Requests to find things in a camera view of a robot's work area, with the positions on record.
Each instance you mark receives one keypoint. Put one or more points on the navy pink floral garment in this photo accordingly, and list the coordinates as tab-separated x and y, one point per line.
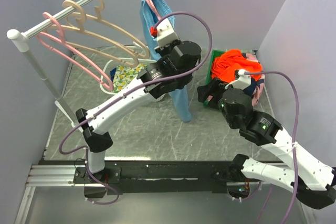
256	88

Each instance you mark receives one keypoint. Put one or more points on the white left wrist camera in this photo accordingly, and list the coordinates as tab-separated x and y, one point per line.
164	33

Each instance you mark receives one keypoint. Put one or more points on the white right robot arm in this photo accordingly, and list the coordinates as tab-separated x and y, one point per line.
310	179

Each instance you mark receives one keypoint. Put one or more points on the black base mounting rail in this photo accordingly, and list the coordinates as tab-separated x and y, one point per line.
170	176

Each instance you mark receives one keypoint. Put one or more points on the white metal clothes rack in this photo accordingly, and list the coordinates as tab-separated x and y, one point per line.
21	41

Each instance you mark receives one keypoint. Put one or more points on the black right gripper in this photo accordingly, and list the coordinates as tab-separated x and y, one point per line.
213	86

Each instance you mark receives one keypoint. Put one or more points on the pink hanger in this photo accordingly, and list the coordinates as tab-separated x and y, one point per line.
62	41
153	8

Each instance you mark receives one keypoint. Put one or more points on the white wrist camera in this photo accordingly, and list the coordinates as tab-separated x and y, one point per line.
164	33
242	80

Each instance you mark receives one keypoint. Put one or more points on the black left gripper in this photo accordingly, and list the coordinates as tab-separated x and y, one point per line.
162	52

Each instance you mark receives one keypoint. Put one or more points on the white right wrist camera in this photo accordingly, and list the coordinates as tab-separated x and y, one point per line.
242	80

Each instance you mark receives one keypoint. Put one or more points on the aluminium frame rail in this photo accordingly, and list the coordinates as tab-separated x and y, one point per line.
51	176

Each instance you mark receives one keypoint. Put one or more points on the white plastic laundry basket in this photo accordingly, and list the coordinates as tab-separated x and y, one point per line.
111	64

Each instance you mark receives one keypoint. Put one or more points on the orange garment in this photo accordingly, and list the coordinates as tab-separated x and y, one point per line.
225	66

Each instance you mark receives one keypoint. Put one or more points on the beige hanger left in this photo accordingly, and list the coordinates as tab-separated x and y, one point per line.
133	63

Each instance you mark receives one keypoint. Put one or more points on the lemon print cloth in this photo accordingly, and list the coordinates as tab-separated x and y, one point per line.
124	75

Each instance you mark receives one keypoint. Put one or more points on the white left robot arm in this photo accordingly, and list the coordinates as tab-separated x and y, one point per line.
96	131

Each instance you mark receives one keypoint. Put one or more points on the green plastic tray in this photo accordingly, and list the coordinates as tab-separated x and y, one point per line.
210	69

